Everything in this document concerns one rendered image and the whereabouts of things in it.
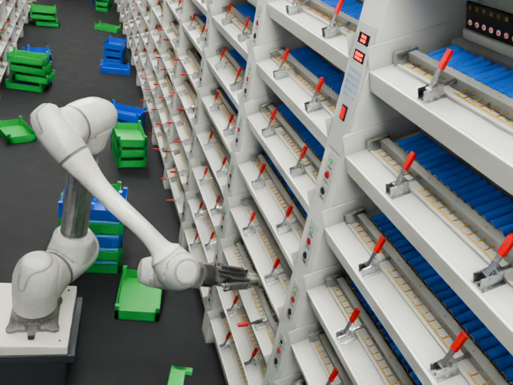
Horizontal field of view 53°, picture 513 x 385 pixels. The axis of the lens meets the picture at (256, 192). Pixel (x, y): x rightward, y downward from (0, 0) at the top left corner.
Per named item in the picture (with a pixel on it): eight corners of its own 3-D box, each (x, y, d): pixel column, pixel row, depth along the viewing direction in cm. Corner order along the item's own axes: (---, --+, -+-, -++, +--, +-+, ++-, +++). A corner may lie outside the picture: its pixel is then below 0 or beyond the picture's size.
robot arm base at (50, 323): (2, 342, 181) (2, 331, 178) (12, 298, 199) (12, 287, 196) (58, 341, 186) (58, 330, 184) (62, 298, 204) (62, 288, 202)
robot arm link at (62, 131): (73, 150, 152) (101, 136, 163) (33, 100, 149) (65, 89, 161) (50, 171, 158) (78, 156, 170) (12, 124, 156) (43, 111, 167)
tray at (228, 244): (269, 375, 158) (264, 356, 153) (225, 257, 208) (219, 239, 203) (330, 351, 161) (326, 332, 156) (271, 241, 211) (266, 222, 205)
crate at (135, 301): (158, 321, 237) (159, 308, 233) (114, 318, 233) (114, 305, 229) (162, 280, 263) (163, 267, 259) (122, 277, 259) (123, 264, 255)
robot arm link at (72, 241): (36, 276, 201) (72, 248, 219) (70, 294, 198) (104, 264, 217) (51, 98, 162) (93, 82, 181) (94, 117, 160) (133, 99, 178)
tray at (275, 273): (282, 330, 150) (273, 297, 142) (232, 218, 199) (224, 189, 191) (346, 305, 152) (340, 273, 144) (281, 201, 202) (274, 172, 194)
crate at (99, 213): (58, 217, 240) (57, 202, 236) (65, 195, 257) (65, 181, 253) (124, 221, 246) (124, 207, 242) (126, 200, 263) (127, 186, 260)
